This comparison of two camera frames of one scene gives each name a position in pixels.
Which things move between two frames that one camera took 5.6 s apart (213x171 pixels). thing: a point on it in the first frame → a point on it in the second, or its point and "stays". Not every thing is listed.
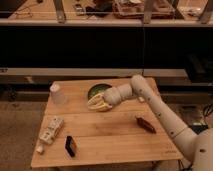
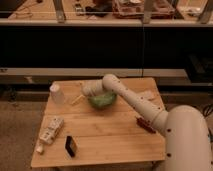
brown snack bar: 145,124 stays
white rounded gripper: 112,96 → 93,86
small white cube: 39,149 stays
